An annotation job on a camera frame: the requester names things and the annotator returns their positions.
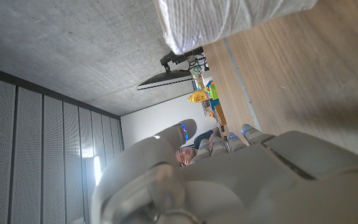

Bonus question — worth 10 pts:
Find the black computer monitor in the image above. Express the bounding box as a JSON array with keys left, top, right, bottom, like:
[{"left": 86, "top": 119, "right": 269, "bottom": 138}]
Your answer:
[{"left": 136, "top": 69, "right": 194, "bottom": 91}]

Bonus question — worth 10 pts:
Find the yellow bottle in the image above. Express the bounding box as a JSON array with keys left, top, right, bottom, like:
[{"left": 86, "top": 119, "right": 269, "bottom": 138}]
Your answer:
[{"left": 187, "top": 89, "right": 211, "bottom": 104}]

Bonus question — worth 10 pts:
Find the seated person in dark shirt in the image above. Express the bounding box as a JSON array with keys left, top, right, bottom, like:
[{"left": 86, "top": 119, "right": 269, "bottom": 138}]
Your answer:
[{"left": 175, "top": 126, "right": 226, "bottom": 167}]

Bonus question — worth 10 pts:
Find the green cube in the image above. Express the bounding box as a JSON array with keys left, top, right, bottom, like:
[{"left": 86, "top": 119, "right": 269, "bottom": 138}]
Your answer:
[{"left": 208, "top": 83, "right": 219, "bottom": 100}]

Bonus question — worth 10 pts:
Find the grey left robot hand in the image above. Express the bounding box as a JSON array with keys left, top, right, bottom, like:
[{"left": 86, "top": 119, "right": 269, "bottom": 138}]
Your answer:
[{"left": 90, "top": 118, "right": 358, "bottom": 224}]

